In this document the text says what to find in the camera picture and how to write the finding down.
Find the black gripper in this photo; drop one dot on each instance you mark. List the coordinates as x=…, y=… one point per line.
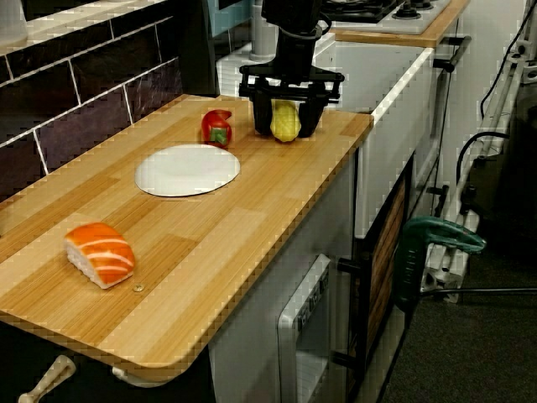
x=293, y=54

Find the yellow toy corn cob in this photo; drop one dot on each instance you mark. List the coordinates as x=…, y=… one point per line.
x=285, y=124

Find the red toy chili pepper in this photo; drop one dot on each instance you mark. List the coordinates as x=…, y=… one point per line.
x=212, y=121

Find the white round plate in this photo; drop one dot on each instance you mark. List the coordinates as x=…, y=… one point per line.
x=189, y=170

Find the toy salmon sushi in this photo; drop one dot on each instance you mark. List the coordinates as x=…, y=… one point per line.
x=100, y=252

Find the grey toy kitchen faucet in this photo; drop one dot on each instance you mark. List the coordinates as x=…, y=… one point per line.
x=262, y=42

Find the white toy kitchen sink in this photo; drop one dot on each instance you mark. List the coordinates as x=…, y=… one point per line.
x=377, y=84

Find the toy stove top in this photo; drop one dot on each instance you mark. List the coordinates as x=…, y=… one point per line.
x=377, y=14

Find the wooden slat drawer front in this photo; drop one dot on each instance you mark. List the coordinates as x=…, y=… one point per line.
x=388, y=260

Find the green clamp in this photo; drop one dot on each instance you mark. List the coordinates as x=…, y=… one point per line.
x=411, y=260

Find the white toy oven door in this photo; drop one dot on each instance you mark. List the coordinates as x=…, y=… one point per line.
x=293, y=327

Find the dark tiled backsplash panel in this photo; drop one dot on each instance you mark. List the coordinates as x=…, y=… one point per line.
x=63, y=105

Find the brass countertop screw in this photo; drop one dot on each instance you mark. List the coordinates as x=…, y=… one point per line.
x=138, y=288

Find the white toy kitchen cabinet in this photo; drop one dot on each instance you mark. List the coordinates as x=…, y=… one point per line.
x=251, y=357

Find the white wooden peg hook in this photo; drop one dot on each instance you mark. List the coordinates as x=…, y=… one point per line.
x=138, y=379
x=50, y=375

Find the dark kitchen frame post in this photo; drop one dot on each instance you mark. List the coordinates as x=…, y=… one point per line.
x=195, y=50

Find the aluminium frame rails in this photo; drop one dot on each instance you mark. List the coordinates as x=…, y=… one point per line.
x=499, y=105

